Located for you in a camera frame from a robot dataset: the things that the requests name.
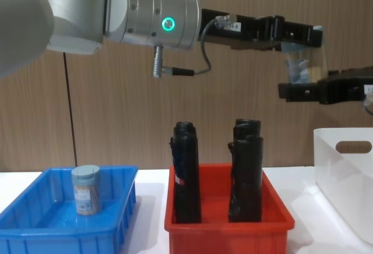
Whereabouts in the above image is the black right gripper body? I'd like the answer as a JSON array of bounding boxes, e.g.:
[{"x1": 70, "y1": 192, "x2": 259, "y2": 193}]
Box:
[{"x1": 317, "y1": 66, "x2": 373, "y2": 105}]

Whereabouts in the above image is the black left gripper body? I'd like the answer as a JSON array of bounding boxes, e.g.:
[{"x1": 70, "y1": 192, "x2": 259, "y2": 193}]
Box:
[{"x1": 200, "y1": 8, "x2": 262, "y2": 50}]

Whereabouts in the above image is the clear plastic bag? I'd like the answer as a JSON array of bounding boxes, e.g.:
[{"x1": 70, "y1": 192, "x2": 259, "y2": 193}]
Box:
[{"x1": 283, "y1": 43, "x2": 311, "y2": 84}]

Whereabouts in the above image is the white plastic basket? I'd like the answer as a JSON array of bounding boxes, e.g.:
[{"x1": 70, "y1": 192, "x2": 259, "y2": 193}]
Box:
[{"x1": 312, "y1": 126, "x2": 373, "y2": 246}]

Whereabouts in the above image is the red plastic bin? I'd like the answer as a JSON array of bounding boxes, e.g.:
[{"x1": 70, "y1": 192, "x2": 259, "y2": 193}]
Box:
[{"x1": 164, "y1": 163, "x2": 296, "y2": 254}]

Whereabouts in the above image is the clear toothpick jar grey lid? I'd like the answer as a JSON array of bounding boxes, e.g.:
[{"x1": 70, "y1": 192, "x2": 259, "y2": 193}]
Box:
[{"x1": 71, "y1": 164, "x2": 103, "y2": 217}]

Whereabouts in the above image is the blue plastic bin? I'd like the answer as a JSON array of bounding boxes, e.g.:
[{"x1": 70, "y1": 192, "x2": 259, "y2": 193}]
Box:
[{"x1": 0, "y1": 164, "x2": 139, "y2": 254}]

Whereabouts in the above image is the grey gripper cable with plug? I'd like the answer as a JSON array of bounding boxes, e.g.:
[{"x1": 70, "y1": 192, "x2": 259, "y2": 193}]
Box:
[{"x1": 151, "y1": 15, "x2": 234, "y2": 79}]

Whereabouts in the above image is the thin black wall cable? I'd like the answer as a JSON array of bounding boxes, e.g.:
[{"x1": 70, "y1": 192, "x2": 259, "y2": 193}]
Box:
[{"x1": 62, "y1": 51, "x2": 79, "y2": 166}]

